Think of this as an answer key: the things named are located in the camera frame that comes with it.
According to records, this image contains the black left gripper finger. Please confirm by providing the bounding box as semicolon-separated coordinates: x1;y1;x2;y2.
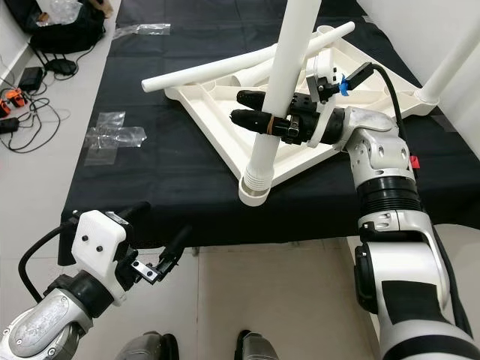
154;225;192;275
109;201;152;224

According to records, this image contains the white plastic table top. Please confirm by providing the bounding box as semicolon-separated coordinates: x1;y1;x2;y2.
165;26;455;207

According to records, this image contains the black table cloth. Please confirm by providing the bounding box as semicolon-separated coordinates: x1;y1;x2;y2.
58;0;480;248

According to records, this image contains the clear tape cross patch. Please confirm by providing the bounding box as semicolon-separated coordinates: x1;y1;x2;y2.
84;111;147;166

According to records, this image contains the grey robot left foot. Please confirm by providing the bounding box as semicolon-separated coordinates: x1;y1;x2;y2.
116;332;181;360

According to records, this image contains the grey robot foot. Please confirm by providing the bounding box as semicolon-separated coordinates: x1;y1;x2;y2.
232;330;278;360
116;332;181;360

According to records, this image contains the black power strip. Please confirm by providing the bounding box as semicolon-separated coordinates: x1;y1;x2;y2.
0;116;20;134

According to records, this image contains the grey robot right foot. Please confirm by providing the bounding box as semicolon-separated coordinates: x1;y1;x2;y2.
232;330;278;360

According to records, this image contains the flat clear plastic bag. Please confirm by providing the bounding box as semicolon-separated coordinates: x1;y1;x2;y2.
112;22;172;38

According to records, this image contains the orange black battery charger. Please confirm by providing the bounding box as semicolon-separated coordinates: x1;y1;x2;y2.
4;88;26;117

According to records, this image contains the black power adapter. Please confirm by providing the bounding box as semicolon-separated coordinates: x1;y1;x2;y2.
21;66;46;92

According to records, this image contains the black stand base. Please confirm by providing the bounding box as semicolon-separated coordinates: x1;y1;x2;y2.
45;58;77;76

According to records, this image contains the black bag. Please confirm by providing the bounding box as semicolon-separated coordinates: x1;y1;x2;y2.
4;0;107;55

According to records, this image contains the crumpled clear plastic bag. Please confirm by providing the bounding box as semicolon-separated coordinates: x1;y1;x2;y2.
45;0;85;23

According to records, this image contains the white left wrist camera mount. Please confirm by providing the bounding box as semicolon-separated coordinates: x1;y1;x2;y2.
71;210;130;305

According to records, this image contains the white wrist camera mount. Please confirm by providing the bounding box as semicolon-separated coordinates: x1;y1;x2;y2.
71;210;130;305
304;54;376;147

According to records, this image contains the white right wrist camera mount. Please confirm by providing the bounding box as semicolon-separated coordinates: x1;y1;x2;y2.
304;54;376;147

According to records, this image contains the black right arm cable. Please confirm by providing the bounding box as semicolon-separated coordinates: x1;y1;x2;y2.
367;64;406;132

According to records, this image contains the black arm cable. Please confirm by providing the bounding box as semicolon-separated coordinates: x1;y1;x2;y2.
367;64;406;132
19;214;80;301

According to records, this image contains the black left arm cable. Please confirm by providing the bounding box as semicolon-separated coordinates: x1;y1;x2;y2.
19;214;80;301

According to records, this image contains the black floor cable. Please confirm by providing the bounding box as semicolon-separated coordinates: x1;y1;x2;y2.
11;94;62;155

